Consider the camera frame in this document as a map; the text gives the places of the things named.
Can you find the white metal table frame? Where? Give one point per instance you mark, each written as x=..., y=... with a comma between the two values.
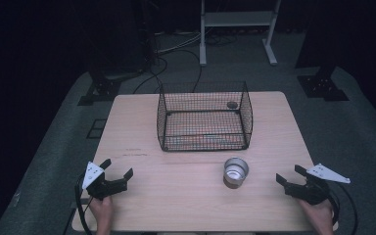
x=238, y=19

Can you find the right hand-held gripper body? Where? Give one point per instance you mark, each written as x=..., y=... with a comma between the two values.
x=310, y=191

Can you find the silver metal cup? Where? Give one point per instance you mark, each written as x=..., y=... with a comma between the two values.
x=235, y=173

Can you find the round dark table grommet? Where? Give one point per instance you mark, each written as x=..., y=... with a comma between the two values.
x=232, y=105

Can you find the black stand base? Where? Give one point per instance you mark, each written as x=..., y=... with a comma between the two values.
x=321, y=87
x=103, y=88

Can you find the person's left hand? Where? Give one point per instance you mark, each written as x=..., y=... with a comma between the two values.
x=102, y=212

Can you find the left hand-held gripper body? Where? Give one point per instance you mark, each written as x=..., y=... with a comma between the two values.
x=102, y=188

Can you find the person's right hand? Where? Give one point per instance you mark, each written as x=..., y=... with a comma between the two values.
x=318, y=217

